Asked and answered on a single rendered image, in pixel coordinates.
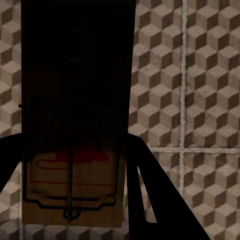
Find mousetrap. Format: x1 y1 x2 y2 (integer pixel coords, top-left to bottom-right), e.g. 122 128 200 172
18 0 136 228

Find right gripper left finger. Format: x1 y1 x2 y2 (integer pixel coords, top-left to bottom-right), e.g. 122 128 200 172
0 133 22 193

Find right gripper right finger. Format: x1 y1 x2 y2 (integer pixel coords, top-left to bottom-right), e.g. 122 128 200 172
126 133 211 240

